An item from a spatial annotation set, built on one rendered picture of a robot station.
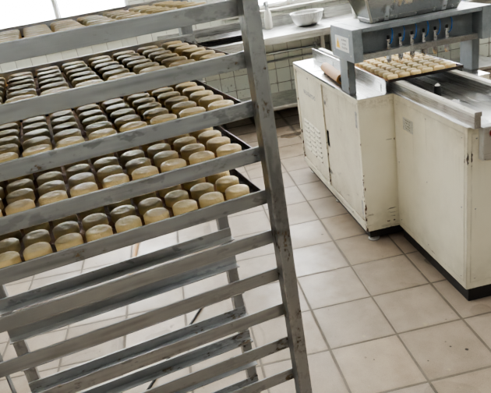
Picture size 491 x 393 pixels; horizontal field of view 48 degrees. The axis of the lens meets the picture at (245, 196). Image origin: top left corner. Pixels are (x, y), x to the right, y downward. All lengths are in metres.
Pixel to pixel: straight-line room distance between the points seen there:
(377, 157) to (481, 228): 0.72
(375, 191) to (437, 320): 0.80
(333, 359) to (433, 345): 0.42
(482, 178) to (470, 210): 0.14
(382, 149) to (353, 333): 0.99
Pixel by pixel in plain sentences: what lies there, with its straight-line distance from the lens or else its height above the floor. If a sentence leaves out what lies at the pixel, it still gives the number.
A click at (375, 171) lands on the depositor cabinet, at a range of 3.00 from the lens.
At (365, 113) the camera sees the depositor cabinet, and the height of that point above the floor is 0.76.
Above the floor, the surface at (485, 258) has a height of 0.23.
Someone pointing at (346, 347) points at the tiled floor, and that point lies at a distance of 2.47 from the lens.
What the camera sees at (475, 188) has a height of 0.57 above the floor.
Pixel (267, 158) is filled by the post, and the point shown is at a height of 1.23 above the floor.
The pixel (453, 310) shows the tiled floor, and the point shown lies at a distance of 2.67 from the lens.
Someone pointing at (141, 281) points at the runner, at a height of 1.05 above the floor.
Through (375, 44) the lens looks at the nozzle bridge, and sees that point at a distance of 2.92.
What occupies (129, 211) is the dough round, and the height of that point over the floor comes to 1.15.
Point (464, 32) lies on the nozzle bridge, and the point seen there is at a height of 1.05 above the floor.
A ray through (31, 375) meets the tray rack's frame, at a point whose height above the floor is 0.64.
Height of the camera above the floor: 1.58
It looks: 23 degrees down
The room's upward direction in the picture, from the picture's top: 10 degrees counter-clockwise
